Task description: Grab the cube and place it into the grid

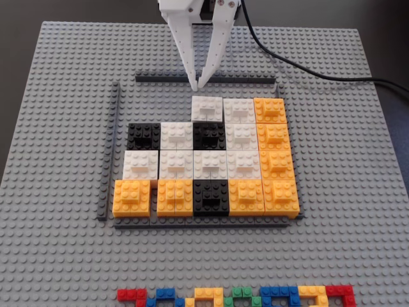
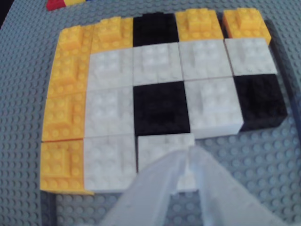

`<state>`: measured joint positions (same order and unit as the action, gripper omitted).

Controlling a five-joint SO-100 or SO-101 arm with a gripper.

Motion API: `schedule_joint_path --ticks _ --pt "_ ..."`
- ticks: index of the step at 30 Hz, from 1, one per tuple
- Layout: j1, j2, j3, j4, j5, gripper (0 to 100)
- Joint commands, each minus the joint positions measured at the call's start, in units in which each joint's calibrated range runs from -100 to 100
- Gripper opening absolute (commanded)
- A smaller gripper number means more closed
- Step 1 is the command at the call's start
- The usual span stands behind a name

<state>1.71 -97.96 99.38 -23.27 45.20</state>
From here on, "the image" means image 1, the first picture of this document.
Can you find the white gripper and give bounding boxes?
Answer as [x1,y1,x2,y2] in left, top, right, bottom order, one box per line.
[158,0,239,90]

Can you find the white brick cube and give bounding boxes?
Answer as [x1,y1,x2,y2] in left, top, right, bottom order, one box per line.
[159,121,195,150]
[222,98,256,125]
[190,95,224,122]
[225,123,259,151]
[193,149,229,180]
[226,149,263,180]
[121,149,160,182]
[158,149,195,180]

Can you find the black brick cube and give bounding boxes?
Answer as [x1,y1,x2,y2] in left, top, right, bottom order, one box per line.
[192,178,230,217]
[126,122,162,151]
[192,122,227,150]

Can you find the yellow brick cube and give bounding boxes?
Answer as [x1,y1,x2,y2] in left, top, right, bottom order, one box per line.
[262,179,301,220]
[228,178,266,217]
[112,179,151,218]
[255,123,292,152]
[253,97,288,125]
[156,178,195,217]
[259,150,297,181]

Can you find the dark grey brick strip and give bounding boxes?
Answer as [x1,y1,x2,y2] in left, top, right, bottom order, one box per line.
[274,83,304,221]
[135,70,277,85]
[96,81,121,222]
[113,216,291,230]

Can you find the yellow brick letter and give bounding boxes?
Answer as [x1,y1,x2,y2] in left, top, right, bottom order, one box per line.
[184,287,224,307]
[298,285,330,307]

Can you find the green brick letter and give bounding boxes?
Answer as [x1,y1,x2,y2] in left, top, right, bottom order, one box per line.
[223,287,262,307]

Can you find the blue brick letter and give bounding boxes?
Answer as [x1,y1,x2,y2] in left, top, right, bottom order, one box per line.
[146,287,185,307]
[259,286,301,307]

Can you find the grey studded baseplate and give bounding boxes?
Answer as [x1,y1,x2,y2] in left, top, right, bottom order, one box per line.
[0,20,409,307]

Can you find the red brick letter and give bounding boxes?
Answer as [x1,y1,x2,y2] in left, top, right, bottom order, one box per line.
[116,287,148,307]
[325,285,357,307]

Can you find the black cable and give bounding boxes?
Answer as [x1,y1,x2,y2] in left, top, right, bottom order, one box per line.
[238,0,409,97]

